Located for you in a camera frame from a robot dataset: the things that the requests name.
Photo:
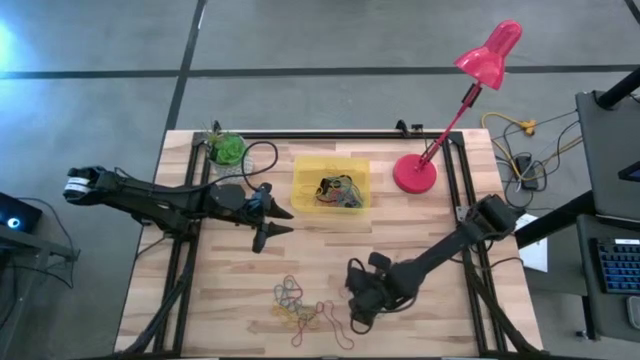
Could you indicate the black diagonal bar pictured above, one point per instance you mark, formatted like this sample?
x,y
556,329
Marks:
x,y
555,222

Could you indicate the red rubber band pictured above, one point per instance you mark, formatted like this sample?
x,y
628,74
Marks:
x,y
332,201
325,303

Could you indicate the wide black rubber band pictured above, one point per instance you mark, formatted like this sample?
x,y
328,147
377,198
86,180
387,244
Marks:
x,y
324,186

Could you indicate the backlit computer keyboard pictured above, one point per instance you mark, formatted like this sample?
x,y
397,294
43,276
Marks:
x,y
620,265

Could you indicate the black pole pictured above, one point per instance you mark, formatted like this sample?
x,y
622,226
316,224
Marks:
x,y
620,90

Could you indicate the dark device with blue light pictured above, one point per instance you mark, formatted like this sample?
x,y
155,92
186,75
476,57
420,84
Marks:
x,y
20,212

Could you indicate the grey computer mouse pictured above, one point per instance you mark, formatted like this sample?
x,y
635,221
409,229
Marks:
x,y
635,312

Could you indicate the blue rubber band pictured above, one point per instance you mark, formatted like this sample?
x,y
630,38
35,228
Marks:
x,y
350,195
290,289

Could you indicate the black power adapter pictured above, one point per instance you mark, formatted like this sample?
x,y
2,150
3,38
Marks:
x,y
526,172

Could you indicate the green plant in patterned pot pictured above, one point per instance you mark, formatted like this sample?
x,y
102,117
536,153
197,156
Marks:
x,y
230,150

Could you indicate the yellow rubber band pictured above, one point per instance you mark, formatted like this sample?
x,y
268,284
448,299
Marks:
x,y
280,312
307,320

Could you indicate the black frame clamp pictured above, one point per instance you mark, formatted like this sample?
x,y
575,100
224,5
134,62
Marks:
x,y
401,126

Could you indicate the red desk lamp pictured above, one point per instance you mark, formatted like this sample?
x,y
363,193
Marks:
x,y
415,175

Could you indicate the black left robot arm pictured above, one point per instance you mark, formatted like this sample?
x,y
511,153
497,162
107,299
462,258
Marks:
x,y
150,200

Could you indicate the white paper sheet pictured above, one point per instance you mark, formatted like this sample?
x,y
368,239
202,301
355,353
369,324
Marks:
x,y
537,255

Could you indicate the grey metal stand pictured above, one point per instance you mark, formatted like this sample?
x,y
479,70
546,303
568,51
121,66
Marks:
x,y
30,245

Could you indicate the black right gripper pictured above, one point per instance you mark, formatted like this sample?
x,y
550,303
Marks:
x,y
385,287

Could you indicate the dark tablet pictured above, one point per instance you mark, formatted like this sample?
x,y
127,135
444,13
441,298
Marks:
x,y
631,172

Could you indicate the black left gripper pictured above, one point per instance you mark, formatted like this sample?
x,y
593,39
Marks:
x,y
259,207

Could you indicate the yellow translucent plastic bin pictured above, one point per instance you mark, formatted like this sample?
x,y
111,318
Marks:
x,y
305,167

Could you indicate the grey desk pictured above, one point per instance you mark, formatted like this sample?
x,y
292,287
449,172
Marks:
x,y
610,140

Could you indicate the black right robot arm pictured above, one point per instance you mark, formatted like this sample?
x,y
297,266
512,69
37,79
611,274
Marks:
x,y
440,252

